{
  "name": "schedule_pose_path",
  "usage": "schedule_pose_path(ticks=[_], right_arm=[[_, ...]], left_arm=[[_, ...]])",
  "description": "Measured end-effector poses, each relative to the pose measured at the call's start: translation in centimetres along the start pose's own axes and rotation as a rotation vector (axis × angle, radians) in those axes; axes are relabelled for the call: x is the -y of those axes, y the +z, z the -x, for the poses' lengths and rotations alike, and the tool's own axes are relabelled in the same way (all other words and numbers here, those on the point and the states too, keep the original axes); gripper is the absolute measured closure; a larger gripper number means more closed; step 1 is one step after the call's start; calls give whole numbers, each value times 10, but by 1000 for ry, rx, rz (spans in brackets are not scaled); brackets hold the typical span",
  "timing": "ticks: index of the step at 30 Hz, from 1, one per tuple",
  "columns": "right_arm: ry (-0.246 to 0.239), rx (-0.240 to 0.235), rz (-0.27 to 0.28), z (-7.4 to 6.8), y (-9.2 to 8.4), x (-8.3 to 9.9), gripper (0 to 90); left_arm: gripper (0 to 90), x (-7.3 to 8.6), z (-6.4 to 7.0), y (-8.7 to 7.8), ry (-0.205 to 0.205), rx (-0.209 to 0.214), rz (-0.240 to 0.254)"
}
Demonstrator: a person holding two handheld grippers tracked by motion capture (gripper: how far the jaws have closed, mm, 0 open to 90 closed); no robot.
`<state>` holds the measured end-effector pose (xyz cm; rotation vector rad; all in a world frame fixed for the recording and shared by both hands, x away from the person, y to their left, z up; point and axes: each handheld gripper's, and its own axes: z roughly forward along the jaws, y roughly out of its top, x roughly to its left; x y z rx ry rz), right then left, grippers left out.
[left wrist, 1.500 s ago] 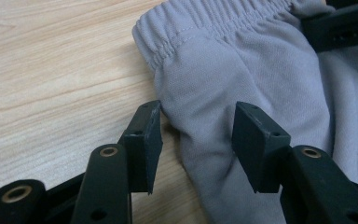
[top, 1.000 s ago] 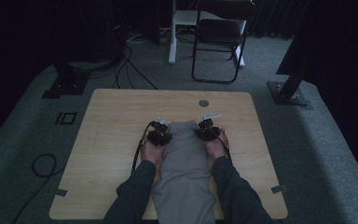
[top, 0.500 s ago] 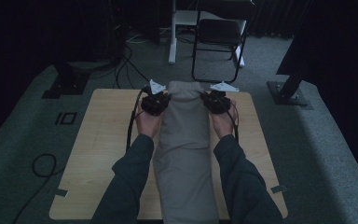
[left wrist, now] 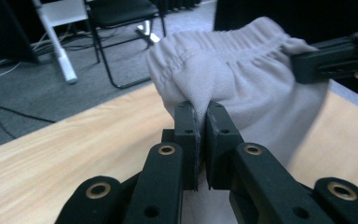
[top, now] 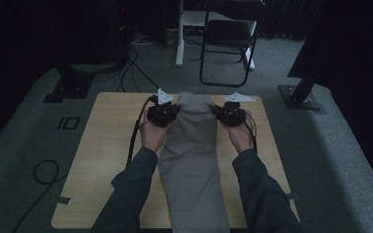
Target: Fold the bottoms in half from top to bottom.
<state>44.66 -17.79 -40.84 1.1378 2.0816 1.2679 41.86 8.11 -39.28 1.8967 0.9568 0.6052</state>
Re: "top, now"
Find black floor cables bundle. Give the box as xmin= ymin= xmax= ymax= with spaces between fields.
xmin=118 ymin=47 xmax=165 ymax=93

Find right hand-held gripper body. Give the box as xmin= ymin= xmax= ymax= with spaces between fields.
xmin=218 ymin=91 xmax=256 ymax=128

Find person's left hand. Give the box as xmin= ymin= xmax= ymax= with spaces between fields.
xmin=139 ymin=110 xmax=171 ymax=153

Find black stand with square base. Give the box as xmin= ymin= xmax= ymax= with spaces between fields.
xmin=43 ymin=63 xmax=95 ymax=104

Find black folding chair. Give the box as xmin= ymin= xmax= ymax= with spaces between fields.
xmin=199 ymin=0 xmax=266 ymax=87

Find hand-held gripper cable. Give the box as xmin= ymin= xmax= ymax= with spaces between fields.
xmin=244 ymin=111 xmax=259 ymax=154
xmin=125 ymin=95 xmax=158 ymax=168

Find black looped floor cable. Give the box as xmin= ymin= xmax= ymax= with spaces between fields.
xmin=13 ymin=159 xmax=69 ymax=233

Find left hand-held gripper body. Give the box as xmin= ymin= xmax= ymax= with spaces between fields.
xmin=147 ymin=87 xmax=176 ymax=128

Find black slanted stand with base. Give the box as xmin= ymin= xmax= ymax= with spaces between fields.
xmin=278 ymin=32 xmax=327 ymax=115

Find grey pants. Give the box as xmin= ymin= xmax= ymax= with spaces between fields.
xmin=156 ymin=91 xmax=231 ymax=233

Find person's right hand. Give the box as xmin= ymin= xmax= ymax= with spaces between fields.
xmin=221 ymin=111 xmax=255 ymax=154

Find right hand-held gripper cable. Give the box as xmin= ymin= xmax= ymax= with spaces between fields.
xmin=244 ymin=111 xmax=259 ymax=154

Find left hand-held gripper cable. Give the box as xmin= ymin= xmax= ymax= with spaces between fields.
xmin=125 ymin=95 xmax=158 ymax=168

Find white desk frame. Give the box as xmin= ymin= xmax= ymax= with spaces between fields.
xmin=175 ymin=0 xmax=257 ymax=71

